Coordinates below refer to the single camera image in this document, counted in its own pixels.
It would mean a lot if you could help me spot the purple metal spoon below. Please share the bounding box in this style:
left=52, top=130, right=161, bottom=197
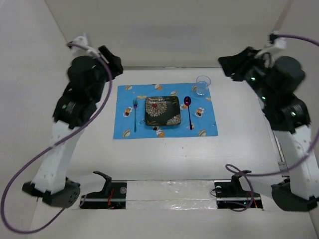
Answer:
left=184, top=96, right=193, bottom=130

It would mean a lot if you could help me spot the blue patterned cloth napkin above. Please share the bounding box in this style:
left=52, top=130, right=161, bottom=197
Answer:
left=113, top=83, right=218, bottom=139

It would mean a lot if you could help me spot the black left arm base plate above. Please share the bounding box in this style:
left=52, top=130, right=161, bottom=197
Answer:
left=79, top=171, right=128, bottom=210

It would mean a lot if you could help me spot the iridescent metal fork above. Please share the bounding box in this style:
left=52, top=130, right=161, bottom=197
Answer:
left=133, top=98, right=138, bottom=132

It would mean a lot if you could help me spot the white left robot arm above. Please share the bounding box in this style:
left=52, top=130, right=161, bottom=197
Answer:
left=22, top=42, right=123, bottom=209

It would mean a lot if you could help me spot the black floral square plate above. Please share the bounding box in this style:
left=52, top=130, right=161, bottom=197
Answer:
left=145, top=96, right=181, bottom=126

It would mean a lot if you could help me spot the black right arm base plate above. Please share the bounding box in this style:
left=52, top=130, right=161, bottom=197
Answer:
left=210, top=175, right=263, bottom=211

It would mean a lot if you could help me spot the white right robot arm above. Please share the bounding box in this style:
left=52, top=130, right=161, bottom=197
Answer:
left=218, top=47, right=319, bottom=212

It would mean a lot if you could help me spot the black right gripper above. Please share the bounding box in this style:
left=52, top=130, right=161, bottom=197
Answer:
left=218, top=45, right=275, bottom=104

